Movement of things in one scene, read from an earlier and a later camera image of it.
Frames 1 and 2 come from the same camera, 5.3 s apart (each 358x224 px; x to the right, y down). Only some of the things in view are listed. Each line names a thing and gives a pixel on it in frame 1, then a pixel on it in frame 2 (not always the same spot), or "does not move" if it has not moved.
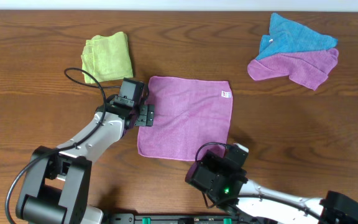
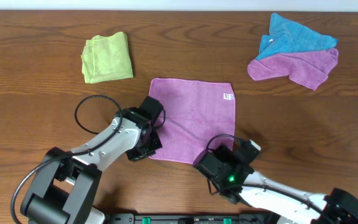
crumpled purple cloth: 310,68 does not move
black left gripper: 145,115 → 155,137
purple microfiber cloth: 188,114 does not move
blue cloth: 285,36 does not move
